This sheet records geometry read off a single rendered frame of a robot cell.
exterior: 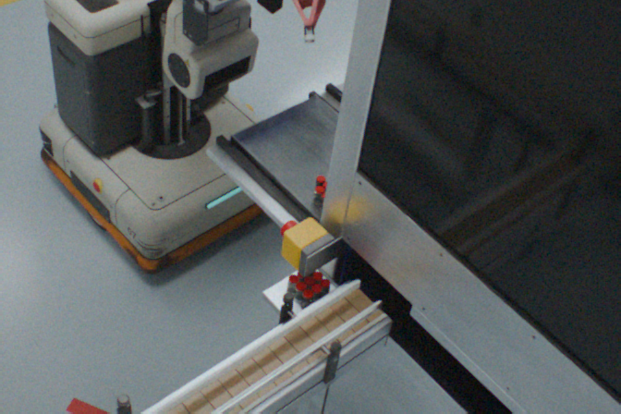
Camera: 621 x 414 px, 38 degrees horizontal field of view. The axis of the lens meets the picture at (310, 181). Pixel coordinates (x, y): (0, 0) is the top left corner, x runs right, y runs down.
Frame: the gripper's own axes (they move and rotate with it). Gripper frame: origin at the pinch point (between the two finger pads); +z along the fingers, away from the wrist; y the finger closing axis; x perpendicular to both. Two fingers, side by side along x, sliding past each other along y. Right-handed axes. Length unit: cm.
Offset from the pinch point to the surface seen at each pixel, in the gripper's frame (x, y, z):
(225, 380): 18, -13, 72
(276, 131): 14.8, 28.0, 13.2
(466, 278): -27, -20, 59
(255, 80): 52, 160, -53
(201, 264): 61, 109, 29
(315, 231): 1.3, -3.4, 44.8
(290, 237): 5.8, -5.7, 46.0
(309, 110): 7.8, 34.4, 6.7
